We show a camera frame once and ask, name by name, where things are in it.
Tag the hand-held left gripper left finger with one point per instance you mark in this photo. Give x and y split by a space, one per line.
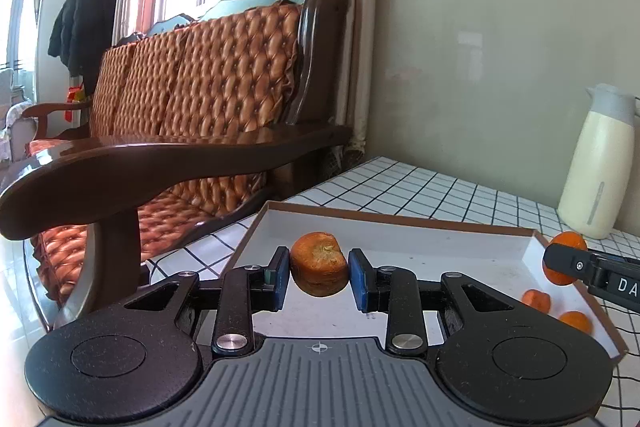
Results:
280 279

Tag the white cabinet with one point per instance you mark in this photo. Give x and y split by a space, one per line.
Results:
50 57

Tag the wooden sofa orange cushions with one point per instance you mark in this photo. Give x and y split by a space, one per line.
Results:
225 67

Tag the carrot piece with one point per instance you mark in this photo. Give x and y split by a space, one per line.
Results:
320 264
536 299

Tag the red hanging ornament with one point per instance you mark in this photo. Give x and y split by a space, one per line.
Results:
75 99

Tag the small orange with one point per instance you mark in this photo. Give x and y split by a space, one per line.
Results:
575 322

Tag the patterned armchair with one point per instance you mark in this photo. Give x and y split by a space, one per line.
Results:
12 122

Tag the cream thermos jug grey lid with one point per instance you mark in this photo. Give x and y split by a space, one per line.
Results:
595 157

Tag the brown cardboard box tray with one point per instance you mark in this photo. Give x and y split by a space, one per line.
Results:
425 242

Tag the black checked white tablecloth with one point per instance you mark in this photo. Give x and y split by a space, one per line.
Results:
425 192

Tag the black coat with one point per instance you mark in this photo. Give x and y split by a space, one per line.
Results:
85 27

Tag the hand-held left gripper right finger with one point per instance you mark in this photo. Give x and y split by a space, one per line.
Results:
357 279

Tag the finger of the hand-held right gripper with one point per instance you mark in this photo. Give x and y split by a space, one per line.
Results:
570 264

